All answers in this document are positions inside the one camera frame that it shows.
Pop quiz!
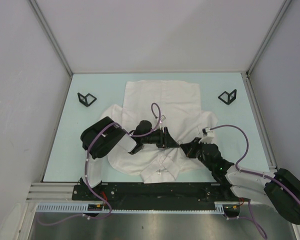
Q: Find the slotted cable duct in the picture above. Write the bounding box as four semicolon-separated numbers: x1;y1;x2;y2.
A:
35;202;234;215

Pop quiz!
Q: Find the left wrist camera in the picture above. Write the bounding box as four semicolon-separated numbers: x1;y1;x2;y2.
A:
156;115;166;129

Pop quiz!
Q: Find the black display case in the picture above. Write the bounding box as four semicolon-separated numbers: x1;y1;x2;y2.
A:
77;92;97;108
218;89;237;105

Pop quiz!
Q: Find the right black display case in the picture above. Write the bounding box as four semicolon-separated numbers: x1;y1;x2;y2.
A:
218;89;237;105

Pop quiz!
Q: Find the aluminium frame post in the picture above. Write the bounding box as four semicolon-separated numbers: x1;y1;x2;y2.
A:
244;0;295;76
27;0;74;77

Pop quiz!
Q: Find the left black display case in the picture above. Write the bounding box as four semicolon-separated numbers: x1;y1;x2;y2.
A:
77;92;97;108

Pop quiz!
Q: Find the left aluminium frame post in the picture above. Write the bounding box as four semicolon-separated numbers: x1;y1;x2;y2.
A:
27;0;74;77

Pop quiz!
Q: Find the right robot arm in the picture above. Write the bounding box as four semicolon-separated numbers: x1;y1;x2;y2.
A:
180;137;300;225

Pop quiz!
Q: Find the right aluminium frame post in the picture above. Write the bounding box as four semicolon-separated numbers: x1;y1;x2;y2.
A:
244;0;295;76

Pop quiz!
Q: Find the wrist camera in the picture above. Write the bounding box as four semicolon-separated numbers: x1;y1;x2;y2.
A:
199;127;215;144
156;115;166;129

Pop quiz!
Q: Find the white button-up shirt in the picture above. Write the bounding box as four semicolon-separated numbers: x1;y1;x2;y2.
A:
101;80;218;184

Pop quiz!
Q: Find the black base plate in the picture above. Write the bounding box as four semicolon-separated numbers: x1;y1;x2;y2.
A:
72;181;241;210

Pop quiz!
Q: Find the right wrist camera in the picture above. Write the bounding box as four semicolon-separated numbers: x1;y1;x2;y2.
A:
199;127;215;144

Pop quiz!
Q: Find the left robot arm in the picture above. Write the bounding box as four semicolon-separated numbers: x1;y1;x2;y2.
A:
80;116;180;200

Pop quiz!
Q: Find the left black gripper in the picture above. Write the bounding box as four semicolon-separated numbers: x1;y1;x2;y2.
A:
141;126;179;148

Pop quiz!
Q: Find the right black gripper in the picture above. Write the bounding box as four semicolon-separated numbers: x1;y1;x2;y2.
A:
180;137;214;172

